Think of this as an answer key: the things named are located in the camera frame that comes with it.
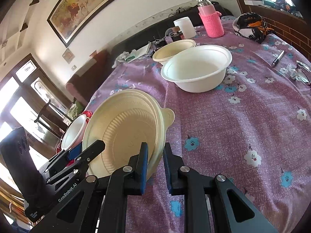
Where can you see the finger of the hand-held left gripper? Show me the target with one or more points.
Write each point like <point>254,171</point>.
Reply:
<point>75,150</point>
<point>94,148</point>

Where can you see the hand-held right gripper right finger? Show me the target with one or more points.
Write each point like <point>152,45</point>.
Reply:
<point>167,172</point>

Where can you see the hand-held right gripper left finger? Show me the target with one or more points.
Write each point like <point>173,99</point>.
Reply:
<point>145,167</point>

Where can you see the pink and white bowl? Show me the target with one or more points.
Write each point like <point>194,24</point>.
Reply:
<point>73,133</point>

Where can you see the cream plastic bowl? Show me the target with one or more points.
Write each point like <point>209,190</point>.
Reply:
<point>121,131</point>
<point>170,51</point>

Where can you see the large white foam bowl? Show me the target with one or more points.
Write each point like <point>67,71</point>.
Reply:
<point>194,65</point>

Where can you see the green cloth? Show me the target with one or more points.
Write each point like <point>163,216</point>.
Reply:
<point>74,111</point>

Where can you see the dark wooden chair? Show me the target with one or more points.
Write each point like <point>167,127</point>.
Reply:
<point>46,112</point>

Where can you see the brown armchair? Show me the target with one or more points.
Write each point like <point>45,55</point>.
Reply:
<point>82,82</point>

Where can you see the purple floral tablecloth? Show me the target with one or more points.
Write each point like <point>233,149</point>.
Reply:
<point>218,126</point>

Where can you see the wooden glass door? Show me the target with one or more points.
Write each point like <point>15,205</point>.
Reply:
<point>24,87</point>

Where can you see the white cloth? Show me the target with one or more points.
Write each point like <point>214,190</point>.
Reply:
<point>121,58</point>

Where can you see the small black box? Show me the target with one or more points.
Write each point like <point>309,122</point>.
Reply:
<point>159,44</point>
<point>177,35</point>

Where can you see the black sofa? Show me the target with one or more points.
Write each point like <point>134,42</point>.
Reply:
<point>145,31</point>

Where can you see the framed painting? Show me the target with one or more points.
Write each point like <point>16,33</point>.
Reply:
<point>85,2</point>

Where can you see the white plastic jar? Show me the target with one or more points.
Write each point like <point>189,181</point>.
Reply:
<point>185,26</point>

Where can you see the pink knit-sleeved bottle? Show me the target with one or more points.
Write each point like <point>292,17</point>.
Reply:
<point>211,21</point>

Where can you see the silver pen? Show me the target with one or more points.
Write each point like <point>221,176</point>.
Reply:
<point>277,58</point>

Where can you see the eyeglasses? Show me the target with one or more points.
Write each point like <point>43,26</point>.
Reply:
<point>300,74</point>

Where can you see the black and orange patterned cloth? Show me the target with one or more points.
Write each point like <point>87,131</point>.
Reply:
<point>252,26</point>

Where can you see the white flat box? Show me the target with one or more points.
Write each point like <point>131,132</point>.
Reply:
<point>254,2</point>

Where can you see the wall plaque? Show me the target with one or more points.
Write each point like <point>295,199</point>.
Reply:
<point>68,54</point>

